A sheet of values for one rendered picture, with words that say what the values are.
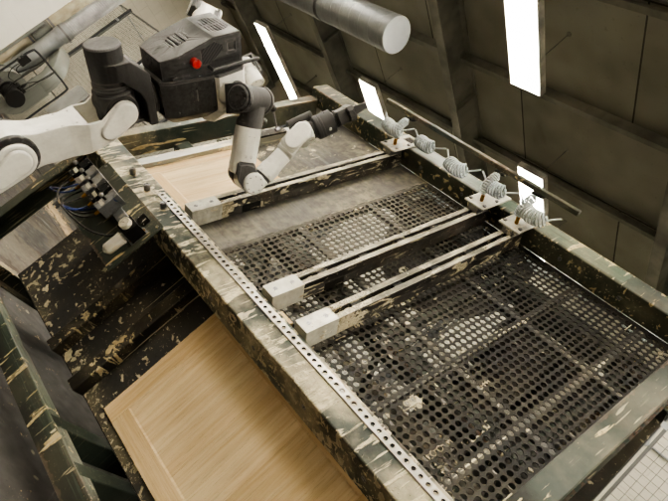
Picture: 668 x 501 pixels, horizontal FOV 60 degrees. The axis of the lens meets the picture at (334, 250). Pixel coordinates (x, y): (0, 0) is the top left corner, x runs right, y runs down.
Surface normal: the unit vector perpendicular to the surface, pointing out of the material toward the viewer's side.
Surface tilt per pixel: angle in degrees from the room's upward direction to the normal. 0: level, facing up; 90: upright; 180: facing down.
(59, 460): 90
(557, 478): 60
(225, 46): 90
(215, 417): 90
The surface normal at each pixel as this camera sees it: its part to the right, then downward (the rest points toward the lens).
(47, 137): 0.62, 0.55
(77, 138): 0.23, 0.61
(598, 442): 0.14, -0.79
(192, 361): -0.27, -0.53
